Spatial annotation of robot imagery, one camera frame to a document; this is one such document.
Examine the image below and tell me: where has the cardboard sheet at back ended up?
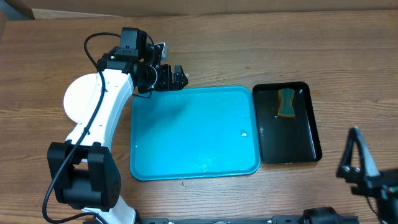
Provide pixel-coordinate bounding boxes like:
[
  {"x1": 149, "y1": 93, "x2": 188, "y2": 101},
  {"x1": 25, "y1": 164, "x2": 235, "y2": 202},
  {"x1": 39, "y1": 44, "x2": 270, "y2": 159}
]
[{"x1": 7, "y1": 0, "x2": 397, "y2": 16}]

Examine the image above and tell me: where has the green yellow scrubbing sponge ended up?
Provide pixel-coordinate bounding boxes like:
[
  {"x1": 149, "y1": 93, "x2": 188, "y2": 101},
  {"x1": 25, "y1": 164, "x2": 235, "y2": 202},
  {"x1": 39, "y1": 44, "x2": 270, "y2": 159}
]
[{"x1": 277, "y1": 88, "x2": 295, "y2": 119}]

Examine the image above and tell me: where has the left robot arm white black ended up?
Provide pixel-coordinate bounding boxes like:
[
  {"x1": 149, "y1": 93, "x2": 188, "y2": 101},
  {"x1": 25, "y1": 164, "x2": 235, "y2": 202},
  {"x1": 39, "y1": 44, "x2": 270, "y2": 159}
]
[{"x1": 42, "y1": 42, "x2": 188, "y2": 223}]

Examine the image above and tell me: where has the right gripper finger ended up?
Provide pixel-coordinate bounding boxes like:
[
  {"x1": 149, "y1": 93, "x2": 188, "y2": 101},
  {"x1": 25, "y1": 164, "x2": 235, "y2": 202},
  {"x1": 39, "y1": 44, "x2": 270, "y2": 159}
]
[
  {"x1": 338, "y1": 126, "x2": 357, "y2": 170},
  {"x1": 353, "y1": 126, "x2": 381, "y2": 177}
]

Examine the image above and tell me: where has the black rectangular wash tray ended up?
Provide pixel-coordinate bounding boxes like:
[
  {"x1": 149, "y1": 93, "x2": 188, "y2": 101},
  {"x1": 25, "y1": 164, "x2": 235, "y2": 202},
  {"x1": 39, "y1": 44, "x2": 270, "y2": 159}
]
[{"x1": 252, "y1": 82, "x2": 322, "y2": 164}]

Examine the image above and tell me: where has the teal plastic serving tray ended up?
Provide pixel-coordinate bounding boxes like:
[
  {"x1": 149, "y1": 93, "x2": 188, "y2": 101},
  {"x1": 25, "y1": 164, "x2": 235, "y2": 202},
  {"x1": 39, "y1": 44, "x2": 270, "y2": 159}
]
[{"x1": 130, "y1": 86, "x2": 261, "y2": 181}]

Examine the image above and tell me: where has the white plate with ketchup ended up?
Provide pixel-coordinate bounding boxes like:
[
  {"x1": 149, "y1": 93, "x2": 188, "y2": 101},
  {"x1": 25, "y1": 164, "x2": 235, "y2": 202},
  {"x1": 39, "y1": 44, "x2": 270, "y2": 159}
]
[{"x1": 63, "y1": 73, "x2": 98, "y2": 123}]

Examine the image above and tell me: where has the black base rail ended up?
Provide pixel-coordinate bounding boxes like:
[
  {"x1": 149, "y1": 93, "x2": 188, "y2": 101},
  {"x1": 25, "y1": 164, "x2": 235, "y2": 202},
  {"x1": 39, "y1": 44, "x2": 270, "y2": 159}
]
[{"x1": 83, "y1": 214, "x2": 360, "y2": 224}]

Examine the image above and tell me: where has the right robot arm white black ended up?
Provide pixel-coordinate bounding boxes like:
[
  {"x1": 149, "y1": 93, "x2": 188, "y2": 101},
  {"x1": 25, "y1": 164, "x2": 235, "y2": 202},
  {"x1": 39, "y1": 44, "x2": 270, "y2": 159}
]
[{"x1": 298, "y1": 126, "x2": 397, "y2": 224}]

